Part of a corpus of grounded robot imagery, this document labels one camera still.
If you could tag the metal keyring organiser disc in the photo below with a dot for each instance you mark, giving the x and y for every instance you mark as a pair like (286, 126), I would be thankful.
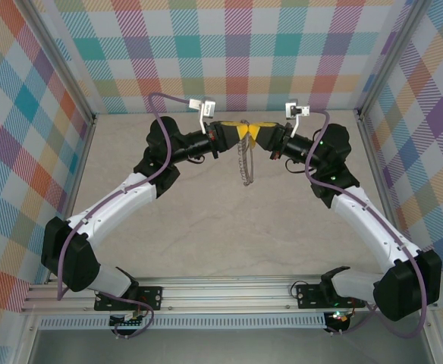
(245, 170)

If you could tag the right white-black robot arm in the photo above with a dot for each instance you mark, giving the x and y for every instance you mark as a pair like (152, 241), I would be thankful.
(362, 220)

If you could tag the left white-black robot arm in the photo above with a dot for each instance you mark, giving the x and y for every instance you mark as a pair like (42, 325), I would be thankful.
(111, 204)

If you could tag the black controller board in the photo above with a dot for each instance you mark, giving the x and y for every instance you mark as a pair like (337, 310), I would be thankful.
(339, 320)
(126, 322)

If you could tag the grey metal sheet panel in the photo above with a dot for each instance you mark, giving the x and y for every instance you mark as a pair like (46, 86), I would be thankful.
(225, 347)

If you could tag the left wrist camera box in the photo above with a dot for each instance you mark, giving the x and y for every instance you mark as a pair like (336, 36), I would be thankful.
(208, 108)

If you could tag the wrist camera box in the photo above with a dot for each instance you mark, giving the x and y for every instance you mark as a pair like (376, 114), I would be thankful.
(293, 110)
(208, 108)

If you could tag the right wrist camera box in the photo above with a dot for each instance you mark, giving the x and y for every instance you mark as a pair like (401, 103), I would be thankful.
(293, 110)

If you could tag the aluminium side rail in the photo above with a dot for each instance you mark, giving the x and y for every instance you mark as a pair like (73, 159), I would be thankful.
(379, 170)
(73, 189)

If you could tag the aluminium frame post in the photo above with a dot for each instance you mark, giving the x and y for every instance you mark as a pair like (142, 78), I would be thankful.
(391, 57)
(64, 64)

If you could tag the long aluminium base rail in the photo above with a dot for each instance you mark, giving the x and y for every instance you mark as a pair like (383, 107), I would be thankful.
(225, 292)

